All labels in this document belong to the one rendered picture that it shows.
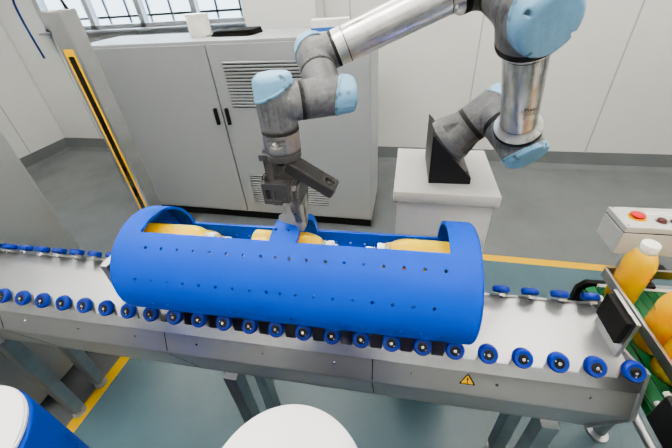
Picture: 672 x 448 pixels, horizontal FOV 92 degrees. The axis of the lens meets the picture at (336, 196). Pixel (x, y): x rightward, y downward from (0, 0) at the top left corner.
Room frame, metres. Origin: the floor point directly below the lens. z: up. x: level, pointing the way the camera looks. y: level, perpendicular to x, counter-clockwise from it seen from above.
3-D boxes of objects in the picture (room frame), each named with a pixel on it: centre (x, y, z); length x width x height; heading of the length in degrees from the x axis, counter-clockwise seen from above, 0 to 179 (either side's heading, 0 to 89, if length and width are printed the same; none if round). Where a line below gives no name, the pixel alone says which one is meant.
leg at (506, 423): (0.54, -0.59, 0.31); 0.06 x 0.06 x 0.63; 78
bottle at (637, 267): (0.59, -0.79, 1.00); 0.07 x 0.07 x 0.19
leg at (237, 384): (0.61, 0.40, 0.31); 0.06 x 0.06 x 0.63; 78
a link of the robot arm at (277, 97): (0.62, 0.10, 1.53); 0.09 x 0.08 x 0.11; 101
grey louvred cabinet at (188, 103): (2.57, 0.71, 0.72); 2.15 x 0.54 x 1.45; 76
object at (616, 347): (0.46, -0.64, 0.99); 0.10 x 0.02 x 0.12; 168
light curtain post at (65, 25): (1.10, 0.75, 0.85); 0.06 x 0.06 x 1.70; 78
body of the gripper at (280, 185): (0.62, 0.11, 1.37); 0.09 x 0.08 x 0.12; 78
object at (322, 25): (2.35, -0.05, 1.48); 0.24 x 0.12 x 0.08; 84
